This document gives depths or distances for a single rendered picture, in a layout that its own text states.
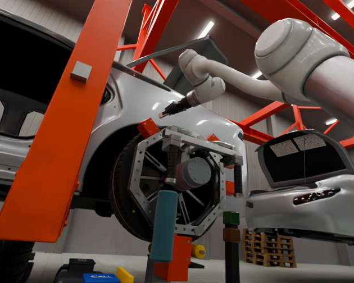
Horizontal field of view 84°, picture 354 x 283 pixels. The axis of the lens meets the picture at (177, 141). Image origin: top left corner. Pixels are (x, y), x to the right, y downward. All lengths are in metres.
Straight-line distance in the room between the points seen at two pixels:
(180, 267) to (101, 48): 1.03
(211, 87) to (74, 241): 4.77
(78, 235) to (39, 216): 4.58
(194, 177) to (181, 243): 0.31
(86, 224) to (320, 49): 5.19
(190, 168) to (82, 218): 4.57
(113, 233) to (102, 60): 4.77
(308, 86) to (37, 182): 0.78
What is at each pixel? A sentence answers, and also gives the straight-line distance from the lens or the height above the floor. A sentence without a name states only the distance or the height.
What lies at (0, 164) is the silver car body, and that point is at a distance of 1.35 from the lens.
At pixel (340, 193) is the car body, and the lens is 3.41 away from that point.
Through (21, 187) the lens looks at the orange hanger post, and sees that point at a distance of 0.77.
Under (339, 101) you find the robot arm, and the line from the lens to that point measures 0.47.
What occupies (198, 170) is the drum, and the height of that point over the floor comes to 0.85.
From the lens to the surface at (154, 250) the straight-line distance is 0.85.
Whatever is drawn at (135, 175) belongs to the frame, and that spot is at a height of 0.80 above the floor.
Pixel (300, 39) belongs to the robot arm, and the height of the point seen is 0.97.
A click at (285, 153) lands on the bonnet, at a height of 2.21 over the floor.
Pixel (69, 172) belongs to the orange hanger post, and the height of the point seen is 0.73.
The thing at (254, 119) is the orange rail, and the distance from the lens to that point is 5.15.
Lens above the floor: 0.58
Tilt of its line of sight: 25 degrees up
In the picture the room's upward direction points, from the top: 6 degrees clockwise
